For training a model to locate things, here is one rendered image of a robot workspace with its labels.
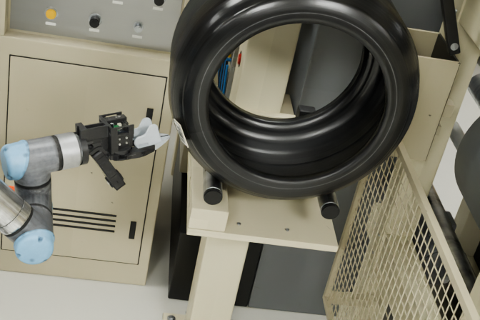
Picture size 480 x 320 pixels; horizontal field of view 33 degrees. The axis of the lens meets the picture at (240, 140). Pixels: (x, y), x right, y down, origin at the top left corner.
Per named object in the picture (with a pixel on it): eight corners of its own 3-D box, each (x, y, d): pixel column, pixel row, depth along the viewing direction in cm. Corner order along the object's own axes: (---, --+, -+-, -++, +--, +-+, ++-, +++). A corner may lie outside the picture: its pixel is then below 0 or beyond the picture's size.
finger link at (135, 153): (158, 147, 172) (119, 155, 168) (157, 153, 173) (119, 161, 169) (148, 138, 176) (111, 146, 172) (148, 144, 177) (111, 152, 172)
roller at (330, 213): (318, 128, 216) (321, 143, 219) (302, 131, 216) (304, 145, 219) (339, 203, 186) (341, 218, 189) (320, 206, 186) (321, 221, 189)
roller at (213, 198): (210, 133, 215) (198, 123, 214) (222, 123, 214) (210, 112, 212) (213, 208, 185) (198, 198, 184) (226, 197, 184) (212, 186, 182)
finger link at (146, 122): (169, 117, 176) (130, 124, 172) (168, 141, 179) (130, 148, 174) (163, 111, 178) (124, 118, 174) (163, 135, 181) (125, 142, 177)
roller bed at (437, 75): (360, 118, 233) (388, 24, 218) (408, 125, 235) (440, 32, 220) (373, 153, 216) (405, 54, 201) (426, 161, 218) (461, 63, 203)
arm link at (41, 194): (15, 241, 164) (12, 198, 158) (15, 208, 173) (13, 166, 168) (54, 238, 166) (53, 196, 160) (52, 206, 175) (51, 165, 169)
